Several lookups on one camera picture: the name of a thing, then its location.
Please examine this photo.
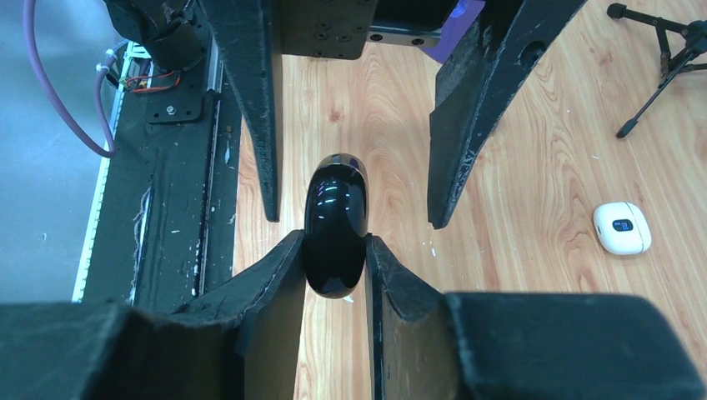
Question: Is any black earbud case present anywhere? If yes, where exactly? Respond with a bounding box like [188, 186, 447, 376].
[303, 153, 369, 299]

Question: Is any cream microphone on tripod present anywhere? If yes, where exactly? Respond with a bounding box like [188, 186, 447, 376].
[606, 2, 706, 139]

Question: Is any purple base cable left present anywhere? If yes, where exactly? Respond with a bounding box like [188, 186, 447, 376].
[93, 47, 120, 158]

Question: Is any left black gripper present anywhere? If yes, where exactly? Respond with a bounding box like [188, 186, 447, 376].
[199, 0, 458, 222]

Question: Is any white earbud charging case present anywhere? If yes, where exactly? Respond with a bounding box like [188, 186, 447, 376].
[593, 202, 653, 256]

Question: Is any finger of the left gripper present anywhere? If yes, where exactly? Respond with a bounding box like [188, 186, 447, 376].
[427, 0, 584, 229]

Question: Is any purple box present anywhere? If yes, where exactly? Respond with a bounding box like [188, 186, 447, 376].
[422, 0, 485, 63]

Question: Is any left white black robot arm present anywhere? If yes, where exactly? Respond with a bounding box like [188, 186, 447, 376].
[107, 1, 582, 229]

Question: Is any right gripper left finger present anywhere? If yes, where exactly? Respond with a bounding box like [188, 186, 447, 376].
[1, 230, 306, 399]

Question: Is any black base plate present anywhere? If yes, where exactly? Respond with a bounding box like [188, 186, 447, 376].
[72, 46, 241, 313]

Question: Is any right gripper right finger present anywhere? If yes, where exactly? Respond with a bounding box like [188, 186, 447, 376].
[365, 235, 706, 399]

